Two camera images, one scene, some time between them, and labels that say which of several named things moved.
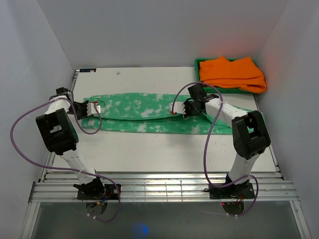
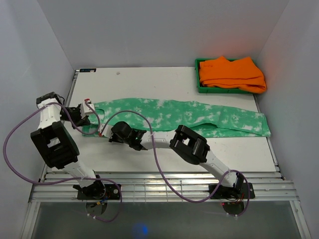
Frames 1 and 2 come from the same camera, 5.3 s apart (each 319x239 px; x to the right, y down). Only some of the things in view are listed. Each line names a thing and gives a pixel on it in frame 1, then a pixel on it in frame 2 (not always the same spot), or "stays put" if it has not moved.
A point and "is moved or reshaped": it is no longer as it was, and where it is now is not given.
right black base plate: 235,191 stays put
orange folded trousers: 241,73 stays put
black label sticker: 87,70 stays put
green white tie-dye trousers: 147,112 is moved or reshaped
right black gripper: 186,103 → 114,138
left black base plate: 111,193 stays put
